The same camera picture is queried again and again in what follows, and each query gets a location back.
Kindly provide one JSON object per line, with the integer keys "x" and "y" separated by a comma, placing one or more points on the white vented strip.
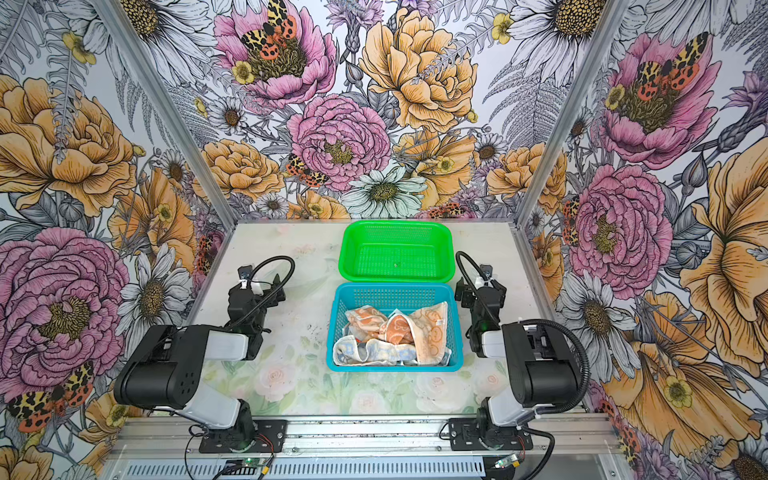
{"x": 464, "y": 467}

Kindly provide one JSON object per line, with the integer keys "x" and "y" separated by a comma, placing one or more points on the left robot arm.
{"x": 164, "y": 372}

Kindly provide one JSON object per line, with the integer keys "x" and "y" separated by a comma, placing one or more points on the green circuit board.
{"x": 247, "y": 465}

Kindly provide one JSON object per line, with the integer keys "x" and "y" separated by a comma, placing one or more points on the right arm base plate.
{"x": 470, "y": 434}

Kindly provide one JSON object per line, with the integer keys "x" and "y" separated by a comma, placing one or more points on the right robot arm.
{"x": 546, "y": 364}

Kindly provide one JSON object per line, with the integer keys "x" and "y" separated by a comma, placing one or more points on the teal plastic basket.
{"x": 387, "y": 297}

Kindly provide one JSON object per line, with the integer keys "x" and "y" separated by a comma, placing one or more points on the cream orange patterned towel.
{"x": 429, "y": 327}

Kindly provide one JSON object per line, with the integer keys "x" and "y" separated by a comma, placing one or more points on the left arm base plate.
{"x": 262, "y": 436}

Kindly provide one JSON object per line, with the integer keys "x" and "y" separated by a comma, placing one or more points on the aluminium front rail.
{"x": 168, "y": 438}

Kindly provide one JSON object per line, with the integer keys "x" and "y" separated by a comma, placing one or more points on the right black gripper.
{"x": 475, "y": 285}

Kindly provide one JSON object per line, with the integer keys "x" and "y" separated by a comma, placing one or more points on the blue white patterned towel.
{"x": 348, "y": 351}

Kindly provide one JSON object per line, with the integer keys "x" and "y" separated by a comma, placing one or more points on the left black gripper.
{"x": 255, "y": 280}

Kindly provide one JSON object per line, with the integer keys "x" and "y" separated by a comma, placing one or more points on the green plastic basket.
{"x": 397, "y": 251}

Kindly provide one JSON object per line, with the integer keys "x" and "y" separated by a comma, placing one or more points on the orange bunny towel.
{"x": 397, "y": 330}

